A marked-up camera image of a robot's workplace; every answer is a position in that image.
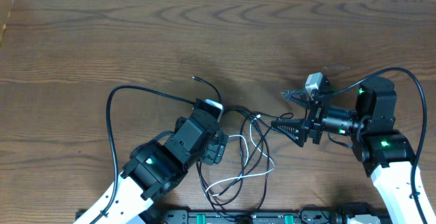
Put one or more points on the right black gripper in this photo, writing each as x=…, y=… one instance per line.
x=313, y=120

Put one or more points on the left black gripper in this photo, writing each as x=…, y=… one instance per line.
x=217, y=148

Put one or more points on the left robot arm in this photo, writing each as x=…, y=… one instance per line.
x=155, y=169

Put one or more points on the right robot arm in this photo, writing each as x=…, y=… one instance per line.
x=385, y=153

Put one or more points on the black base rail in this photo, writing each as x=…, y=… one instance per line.
x=187, y=217

